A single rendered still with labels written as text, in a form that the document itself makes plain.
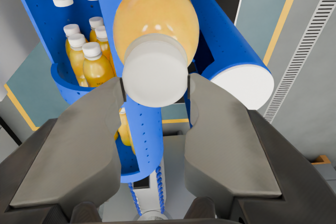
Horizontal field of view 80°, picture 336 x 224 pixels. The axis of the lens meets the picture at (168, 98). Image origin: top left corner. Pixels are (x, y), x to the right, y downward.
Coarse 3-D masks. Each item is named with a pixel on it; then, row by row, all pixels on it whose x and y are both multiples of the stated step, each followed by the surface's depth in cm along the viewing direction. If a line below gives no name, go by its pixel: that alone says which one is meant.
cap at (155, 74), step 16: (144, 48) 11; (160, 48) 11; (176, 48) 12; (128, 64) 11; (144, 64) 11; (160, 64) 11; (176, 64) 11; (128, 80) 11; (144, 80) 12; (160, 80) 12; (176, 80) 12; (144, 96) 12; (160, 96) 12; (176, 96) 12
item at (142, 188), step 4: (148, 176) 121; (140, 180) 118; (144, 180) 118; (148, 180) 119; (136, 184) 117; (140, 184) 117; (144, 184) 117; (148, 184) 117; (136, 188) 117; (140, 188) 117; (144, 188) 117; (148, 188) 117
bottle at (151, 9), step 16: (128, 0) 14; (144, 0) 13; (160, 0) 13; (176, 0) 14; (128, 16) 13; (144, 16) 13; (160, 16) 13; (176, 16) 13; (192, 16) 15; (128, 32) 13; (144, 32) 13; (160, 32) 13; (176, 32) 13; (192, 32) 14; (128, 48) 12; (192, 48) 14
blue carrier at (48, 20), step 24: (24, 0) 44; (48, 0) 51; (96, 0) 58; (120, 0) 36; (48, 24) 52; (48, 48) 52; (72, 72) 64; (120, 72) 44; (72, 96) 48; (144, 120) 59; (120, 144) 89; (144, 144) 65; (144, 168) 74
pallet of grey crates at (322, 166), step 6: (318, 156) 335; (324, 156) 331; (312, 162) 349; (318, 162) 323; (324, 162) 323; (330, 162) 323; (318, 168) 316; (324, 168) 316; (330, 168) 316; (324, 174) 309; (330, 174) 309; (330, 180) 302; (330, 186) 295
